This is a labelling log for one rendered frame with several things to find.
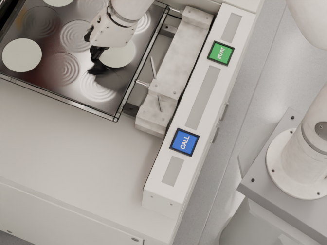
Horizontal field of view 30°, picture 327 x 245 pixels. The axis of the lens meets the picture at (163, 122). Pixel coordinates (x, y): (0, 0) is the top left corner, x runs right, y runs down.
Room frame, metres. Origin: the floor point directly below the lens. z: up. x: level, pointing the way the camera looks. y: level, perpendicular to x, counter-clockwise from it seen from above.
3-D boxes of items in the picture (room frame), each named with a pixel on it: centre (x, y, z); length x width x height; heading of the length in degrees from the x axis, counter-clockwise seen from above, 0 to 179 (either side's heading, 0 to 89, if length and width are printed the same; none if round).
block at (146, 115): (0.64, 0.03, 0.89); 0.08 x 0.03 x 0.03; 77
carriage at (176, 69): (0.79, -0.01, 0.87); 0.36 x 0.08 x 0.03; 167
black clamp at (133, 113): (0.65, 0.08, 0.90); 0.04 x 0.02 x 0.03; 77
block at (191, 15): (0.95, -0.05, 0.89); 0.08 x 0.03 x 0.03; 77
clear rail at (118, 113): (0.79, 0.08, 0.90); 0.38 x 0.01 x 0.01; 167
